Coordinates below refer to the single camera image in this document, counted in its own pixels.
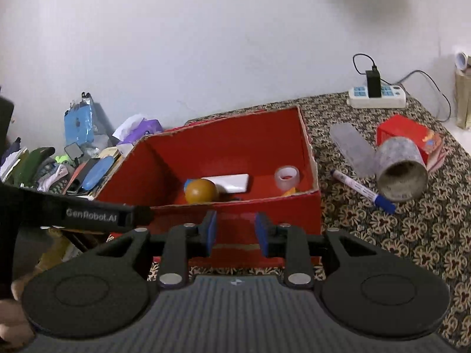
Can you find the blue glasses case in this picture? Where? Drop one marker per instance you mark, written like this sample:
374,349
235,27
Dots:
97,172

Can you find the clear tape roll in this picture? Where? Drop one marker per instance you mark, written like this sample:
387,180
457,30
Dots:
279,182

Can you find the purple tissue pack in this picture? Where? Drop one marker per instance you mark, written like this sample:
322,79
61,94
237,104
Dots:
138,127

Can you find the small red carton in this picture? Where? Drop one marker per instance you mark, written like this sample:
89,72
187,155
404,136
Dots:
404,128

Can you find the red cardboard box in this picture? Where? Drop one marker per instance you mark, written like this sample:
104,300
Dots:
239,143

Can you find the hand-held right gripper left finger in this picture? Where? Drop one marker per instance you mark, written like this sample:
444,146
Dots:
210,233

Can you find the white tube with blue end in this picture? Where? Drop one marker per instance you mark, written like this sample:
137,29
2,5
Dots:
231,183

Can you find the white power strip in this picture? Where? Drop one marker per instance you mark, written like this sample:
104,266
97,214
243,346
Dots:
390,99

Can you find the pile of clothes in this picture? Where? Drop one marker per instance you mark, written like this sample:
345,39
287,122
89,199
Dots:
33,161

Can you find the pile of books and papers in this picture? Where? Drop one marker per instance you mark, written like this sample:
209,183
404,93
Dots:
110,152

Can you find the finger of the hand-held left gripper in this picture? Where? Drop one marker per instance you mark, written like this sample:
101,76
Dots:
142,216

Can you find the white marker with blue cap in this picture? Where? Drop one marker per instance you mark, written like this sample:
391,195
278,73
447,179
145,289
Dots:
362,191

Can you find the brown cardboard boxes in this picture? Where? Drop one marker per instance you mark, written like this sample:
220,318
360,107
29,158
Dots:
62,250

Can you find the brown paper bag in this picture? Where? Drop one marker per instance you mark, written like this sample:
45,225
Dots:
464,99

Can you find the clear plastic case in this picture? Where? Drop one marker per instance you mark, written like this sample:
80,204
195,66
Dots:
351,147

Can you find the tape-wrapped cylinder jar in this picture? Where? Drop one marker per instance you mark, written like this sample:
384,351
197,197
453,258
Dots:
397,154

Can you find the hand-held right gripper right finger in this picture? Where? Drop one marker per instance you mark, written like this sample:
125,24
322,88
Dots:
262,233

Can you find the person's left hand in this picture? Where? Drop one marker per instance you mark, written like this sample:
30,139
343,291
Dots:
13,320

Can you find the black charger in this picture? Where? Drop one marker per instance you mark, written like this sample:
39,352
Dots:
373,82

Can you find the orange tape measure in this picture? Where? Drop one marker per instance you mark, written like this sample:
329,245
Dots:
290,192

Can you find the blue plastic packet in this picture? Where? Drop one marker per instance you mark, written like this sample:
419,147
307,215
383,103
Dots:
79,121

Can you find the tan dried gourd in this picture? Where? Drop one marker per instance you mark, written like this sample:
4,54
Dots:
200,191

